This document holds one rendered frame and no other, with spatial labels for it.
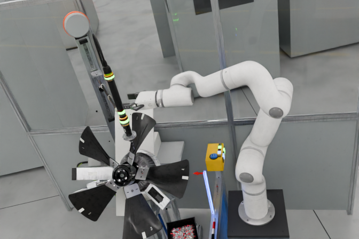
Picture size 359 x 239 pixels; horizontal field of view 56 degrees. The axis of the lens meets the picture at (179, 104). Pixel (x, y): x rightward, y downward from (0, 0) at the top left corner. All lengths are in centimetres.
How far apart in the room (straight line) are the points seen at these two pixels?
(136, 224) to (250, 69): 106
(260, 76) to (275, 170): 152
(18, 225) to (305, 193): 271
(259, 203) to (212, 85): 70
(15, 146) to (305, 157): 307
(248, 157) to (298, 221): 158
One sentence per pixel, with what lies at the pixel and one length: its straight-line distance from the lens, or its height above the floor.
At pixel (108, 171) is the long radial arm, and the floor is 113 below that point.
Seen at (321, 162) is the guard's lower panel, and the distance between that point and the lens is 275.
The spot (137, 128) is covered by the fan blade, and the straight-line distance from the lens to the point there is 192.
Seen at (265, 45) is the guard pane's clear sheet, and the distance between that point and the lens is 219.
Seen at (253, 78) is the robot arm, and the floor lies 178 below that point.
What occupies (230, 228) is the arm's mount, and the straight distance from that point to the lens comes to 188.
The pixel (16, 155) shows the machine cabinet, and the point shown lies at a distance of 434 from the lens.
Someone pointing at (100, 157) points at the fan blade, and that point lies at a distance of 202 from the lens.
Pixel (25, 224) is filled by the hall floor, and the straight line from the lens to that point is 386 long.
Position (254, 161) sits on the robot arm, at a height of 136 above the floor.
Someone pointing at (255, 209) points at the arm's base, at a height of 103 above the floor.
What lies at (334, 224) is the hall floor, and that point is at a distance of 312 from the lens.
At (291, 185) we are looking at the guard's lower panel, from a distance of 290.
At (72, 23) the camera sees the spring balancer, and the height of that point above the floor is 190.
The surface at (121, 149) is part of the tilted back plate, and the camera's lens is 220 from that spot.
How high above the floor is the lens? 244
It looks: 32 degrees down
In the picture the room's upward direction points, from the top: 13 degrees counter-clockwise
